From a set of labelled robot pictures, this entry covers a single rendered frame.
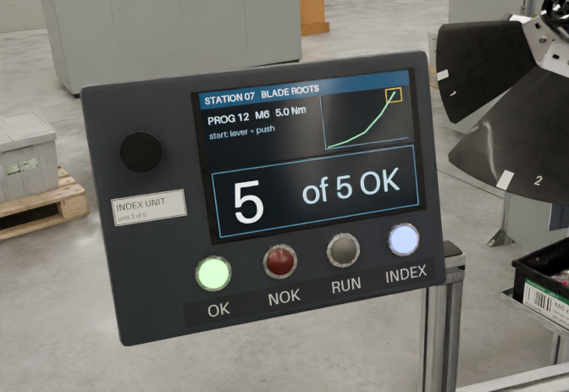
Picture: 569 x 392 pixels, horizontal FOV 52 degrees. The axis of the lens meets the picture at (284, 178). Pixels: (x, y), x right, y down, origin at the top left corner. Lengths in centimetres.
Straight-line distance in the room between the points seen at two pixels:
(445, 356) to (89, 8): 570
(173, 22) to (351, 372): 484
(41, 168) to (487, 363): 239
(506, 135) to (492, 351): 124
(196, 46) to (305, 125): 601
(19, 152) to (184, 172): 293
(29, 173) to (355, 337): 198
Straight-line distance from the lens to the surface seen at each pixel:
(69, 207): 337
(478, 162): 108
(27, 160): 336
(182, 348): 224
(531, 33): 126
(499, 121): 110
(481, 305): 243
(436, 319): 61
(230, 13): 654
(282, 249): 44
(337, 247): 45
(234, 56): 662
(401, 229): 47
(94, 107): 42
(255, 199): 43
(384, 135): 46
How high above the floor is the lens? 134
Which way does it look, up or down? 22 degrees down
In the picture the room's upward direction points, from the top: 3 degrees counter-clockwise
